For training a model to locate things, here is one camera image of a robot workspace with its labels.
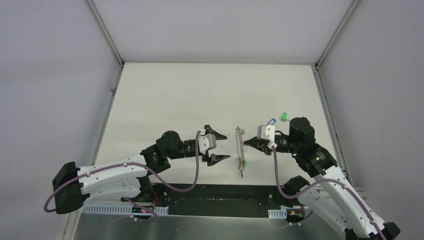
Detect loose green tagged key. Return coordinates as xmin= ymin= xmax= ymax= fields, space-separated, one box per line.
xmin=279 ymin=112 xmax=291 ymax=122

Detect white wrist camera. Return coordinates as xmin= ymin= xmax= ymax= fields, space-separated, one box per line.
xmin=198 ymin=133 xmax=217 ymax=155
xmin=256 ymin=124 xmax=277 ymax=149

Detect right white cable duct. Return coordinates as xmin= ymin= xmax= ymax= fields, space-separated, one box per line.
xmin=267 ymin=208 xmax=288 ymax=219

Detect blue tagged key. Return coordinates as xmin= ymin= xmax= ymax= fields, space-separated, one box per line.
xmin=267 ymin=118 xmax=277 ymax=125

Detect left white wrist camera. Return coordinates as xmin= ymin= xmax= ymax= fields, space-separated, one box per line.
xmin=198 ymin=133 xmax=217 ymax=155

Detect left white cable duct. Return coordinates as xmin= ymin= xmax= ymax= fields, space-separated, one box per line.
xmin=82 ymin=203 xmax=152 ymax=216

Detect grey perforated key organizer plate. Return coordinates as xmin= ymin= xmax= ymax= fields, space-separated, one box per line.
xmin=235 ymin=126 xmax=246 ymax=172

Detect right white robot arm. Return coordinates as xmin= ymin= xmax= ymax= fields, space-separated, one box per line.
xmin=243 ymin=117 xmax=401 ymax=240

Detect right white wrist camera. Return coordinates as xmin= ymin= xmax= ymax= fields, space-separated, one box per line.
xmin=256 ymin=124 xmax=277 ymax=149

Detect white cable duct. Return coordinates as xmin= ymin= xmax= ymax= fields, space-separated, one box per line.
xmin=267 ymin=208 xmax=288 ymax=219
xmin=82 ymin=203 xmax=152 ymax=216

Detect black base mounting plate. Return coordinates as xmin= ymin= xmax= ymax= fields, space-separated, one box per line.
xmin=121 ymin=182 xmax=317 ymax=219

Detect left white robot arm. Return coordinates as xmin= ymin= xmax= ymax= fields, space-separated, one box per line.
xmin=43 ymin=125 xmax=230 ymax=215

